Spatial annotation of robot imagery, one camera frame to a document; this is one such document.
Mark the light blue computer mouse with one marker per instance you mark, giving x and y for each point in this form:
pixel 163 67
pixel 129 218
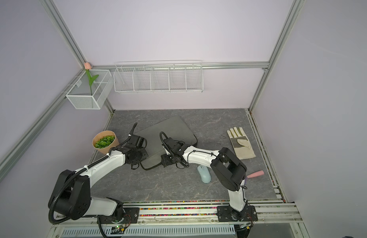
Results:
pixel 204 174

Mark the potted green plant paper cup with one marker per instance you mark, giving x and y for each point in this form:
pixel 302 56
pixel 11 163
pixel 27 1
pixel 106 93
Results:
pixel 104 141

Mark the grey laptop bag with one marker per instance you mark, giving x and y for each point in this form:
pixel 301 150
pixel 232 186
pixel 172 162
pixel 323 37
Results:
pixel 173 127

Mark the beige work glove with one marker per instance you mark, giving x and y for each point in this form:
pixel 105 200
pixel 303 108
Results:
pixel 241 144

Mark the purple pink brush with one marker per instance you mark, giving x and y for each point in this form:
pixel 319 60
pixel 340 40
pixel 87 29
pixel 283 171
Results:
pixel 255 174

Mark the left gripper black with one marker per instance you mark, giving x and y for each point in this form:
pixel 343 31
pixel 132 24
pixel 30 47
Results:
pixel 145 155

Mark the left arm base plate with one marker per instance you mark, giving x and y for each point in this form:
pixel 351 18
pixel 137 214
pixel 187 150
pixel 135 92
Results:
pixel 127 215

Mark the white wire wall shelf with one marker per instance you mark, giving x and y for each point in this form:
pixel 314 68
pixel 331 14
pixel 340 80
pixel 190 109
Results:
pixel 158 76

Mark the pink artificial tulip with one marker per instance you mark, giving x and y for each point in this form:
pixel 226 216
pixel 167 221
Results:
pixel 91 78

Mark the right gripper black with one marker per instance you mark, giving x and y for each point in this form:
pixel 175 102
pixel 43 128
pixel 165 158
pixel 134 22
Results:
pixel 163 160

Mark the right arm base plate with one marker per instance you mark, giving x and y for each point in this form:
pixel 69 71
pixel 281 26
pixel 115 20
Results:
pixel 229 214

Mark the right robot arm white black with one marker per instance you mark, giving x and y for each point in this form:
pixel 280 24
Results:
pixel 229 169

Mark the white mesh box basket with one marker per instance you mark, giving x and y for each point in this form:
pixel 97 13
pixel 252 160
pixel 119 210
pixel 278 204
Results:
pixel 79 94

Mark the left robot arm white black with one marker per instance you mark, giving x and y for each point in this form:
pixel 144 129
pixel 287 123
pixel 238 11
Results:
pixel 71 198

